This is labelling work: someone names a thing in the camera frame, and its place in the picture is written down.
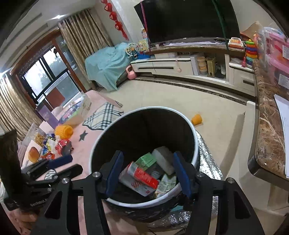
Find large black television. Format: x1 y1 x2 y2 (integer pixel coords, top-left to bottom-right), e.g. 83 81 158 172
134 0 240 44

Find beige curtain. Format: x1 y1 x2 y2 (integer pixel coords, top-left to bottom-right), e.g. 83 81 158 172
58 8 113 90
1 73 42 140

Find left beige curtain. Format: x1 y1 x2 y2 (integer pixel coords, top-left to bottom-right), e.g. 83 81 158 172
1 73 42 140

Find rainbow stacking ring toy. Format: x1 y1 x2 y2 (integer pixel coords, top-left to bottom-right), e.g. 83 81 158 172
245 39 259 68

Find red hanging knot decoration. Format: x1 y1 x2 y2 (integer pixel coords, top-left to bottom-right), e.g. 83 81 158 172
100 0 129 41

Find teal covered armchair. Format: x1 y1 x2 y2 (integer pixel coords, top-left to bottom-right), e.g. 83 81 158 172
85 42 131 91

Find pink plastic storage boxes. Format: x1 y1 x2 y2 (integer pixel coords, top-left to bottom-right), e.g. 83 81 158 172
262 27 288 90

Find white paper sheet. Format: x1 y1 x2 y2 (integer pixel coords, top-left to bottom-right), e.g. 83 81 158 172
274 95 289 179

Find green juice carton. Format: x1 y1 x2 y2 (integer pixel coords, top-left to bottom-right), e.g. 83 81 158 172
135 153 156 171

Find right beige curtain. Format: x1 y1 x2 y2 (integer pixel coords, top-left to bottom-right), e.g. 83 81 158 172
58 8 113 90

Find left human hand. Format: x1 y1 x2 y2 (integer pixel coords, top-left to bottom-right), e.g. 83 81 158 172
0 180 46 235

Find white foam block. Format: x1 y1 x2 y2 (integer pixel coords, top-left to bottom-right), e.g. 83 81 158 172
152 146 174 176

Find orange cup on floor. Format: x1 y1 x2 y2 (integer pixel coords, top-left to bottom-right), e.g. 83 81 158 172
191 114 203 126

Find clear jar of snacks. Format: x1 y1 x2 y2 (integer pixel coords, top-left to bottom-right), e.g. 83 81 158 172
27 123 47 147

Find pink plaid-patch bed blanket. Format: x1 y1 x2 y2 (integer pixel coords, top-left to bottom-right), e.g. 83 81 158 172
1 90 122 234

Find white round trash bin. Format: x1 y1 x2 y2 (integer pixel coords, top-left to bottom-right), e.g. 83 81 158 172
89 106 198 211

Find red yellow apple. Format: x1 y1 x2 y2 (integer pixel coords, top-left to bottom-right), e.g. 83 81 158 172
28 147 40 163

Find white TV cabinet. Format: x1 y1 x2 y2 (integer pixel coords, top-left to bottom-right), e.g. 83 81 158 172
131 44 255 97

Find toy ferris wheel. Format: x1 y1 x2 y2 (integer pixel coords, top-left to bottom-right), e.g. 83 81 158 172
125 43 140 60

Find colourful children's book box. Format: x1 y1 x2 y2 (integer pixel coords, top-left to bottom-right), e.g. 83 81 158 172
58 95 92 128

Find red snack bag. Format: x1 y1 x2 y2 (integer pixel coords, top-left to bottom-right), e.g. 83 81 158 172
55 138 74 156

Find pink kettlebell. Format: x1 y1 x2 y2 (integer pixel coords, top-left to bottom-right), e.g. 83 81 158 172
125 65 137 80

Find green apple juice pouch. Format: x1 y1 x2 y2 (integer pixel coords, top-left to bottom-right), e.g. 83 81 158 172
153 174 177 199

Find marble side table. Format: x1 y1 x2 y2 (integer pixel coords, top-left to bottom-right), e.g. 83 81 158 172
248 59 288 183

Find purple thermos bottle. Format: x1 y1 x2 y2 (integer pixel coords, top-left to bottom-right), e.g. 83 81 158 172
36 103 59 129

